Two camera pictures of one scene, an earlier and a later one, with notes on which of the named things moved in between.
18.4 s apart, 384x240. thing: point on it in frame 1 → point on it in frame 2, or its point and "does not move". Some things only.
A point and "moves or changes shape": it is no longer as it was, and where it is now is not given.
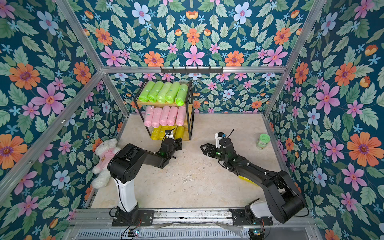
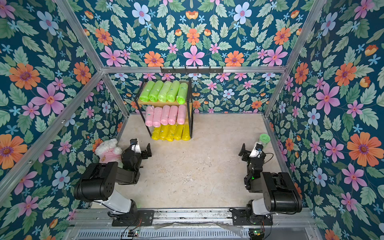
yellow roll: x=247 y=180 moves or changes shape
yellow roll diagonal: x=162 y=132 does not move
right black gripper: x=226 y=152 → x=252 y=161
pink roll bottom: x=181 y=116 does not move
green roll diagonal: x=146 y=91 does not move
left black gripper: x=178 y=144 → x=148 y=151
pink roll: x=172 y=116 does not move
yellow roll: x=171 y=127 does not move
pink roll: x=156 y=116 does not move
